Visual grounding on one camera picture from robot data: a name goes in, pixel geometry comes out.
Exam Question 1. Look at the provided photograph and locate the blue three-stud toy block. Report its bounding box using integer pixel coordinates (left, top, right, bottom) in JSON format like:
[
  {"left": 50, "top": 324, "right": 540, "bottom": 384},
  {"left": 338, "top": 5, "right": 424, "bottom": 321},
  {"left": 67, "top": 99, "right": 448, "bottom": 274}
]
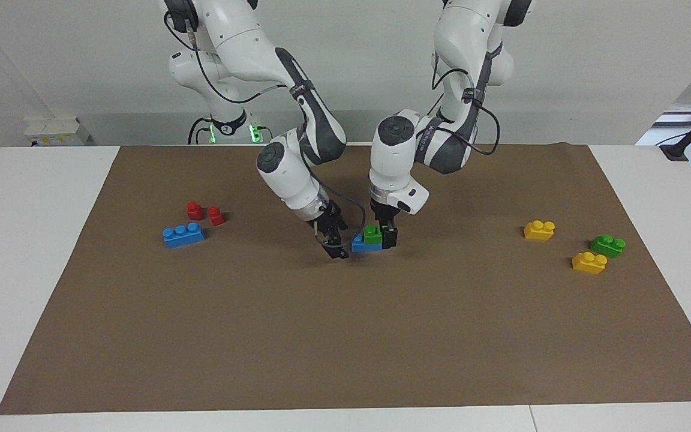
[
  {"left": 163, "top": 223, "right": 206, "bottom": 248},
  {"left": 351, "top": 233, "right": 384, "bottom": 253}
]

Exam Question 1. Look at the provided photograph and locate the brown paper table mat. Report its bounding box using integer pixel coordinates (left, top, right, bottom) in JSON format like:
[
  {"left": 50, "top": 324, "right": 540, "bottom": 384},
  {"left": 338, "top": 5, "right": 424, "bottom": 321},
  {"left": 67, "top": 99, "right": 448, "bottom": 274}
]
[{"left": 0, "top": 143, "right": 691, "bottom": 416}]

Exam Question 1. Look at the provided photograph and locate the yellow two-stud toy block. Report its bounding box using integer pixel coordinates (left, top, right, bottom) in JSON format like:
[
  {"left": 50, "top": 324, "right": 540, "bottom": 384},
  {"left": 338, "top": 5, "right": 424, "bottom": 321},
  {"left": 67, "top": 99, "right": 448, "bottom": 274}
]
[
  {"left": 524, "top": 220, "right": 557, "bottom": 242},
  {"left": 572, "top": 251, "right": 609, "bottom": 275}
]

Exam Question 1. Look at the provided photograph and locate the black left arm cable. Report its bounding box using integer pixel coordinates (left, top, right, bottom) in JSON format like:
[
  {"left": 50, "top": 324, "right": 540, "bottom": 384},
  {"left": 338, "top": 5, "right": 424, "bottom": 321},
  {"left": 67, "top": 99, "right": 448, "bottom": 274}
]
[{"left": 429, "top": 50, "right": 501, "bottom": 156}]

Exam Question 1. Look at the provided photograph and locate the white power strip box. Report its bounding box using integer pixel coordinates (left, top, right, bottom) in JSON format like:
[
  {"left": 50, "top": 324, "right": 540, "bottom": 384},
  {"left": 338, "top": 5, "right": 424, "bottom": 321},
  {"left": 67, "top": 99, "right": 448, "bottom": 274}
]
[{"left": 23, "top": 115, "right": 92, "bottom": 147}]

